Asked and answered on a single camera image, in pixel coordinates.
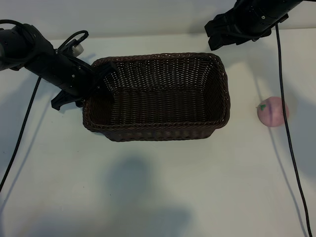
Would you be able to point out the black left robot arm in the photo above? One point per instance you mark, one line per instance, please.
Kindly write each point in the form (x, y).
(17, 47)

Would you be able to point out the pink peach with green leaf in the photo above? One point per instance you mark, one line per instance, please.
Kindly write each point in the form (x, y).
(267, 117)

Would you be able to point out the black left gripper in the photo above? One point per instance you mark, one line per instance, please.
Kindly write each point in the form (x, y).
(64, 74)

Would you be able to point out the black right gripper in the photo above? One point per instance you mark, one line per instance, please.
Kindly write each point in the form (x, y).
(256, 18)

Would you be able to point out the dark brown wicker basket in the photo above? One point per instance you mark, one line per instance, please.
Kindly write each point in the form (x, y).
(158, 103)

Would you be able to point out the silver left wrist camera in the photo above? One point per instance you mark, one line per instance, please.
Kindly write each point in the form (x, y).
(77, 50)

